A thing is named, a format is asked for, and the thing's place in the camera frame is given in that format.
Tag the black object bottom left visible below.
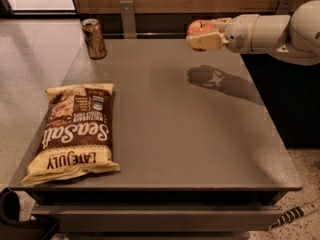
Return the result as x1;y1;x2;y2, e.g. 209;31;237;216
0;187;61;240

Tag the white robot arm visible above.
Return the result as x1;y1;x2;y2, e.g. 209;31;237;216
186;0;320;66

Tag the metal bracket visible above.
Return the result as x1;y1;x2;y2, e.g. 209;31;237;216
120;0;137;39
275;0;295;15

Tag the grey drawer front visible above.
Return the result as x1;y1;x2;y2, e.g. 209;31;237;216
32;205;281;233

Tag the sea salt chips bag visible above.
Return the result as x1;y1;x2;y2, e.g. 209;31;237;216
21;83;120;186

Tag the right metal bracket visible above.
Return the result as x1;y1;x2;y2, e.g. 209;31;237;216
275;0;295;15

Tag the orange soda can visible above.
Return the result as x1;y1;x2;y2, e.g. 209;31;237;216
81;18;107;59

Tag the red apple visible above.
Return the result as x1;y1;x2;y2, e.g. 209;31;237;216
186;20;216;38

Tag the striped cable on floor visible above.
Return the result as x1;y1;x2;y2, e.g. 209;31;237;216
268;200;320;232

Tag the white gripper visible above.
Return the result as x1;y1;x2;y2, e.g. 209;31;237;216
186;14;259;54

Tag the left metal bracket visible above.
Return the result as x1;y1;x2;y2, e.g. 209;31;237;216
120;0;137;39

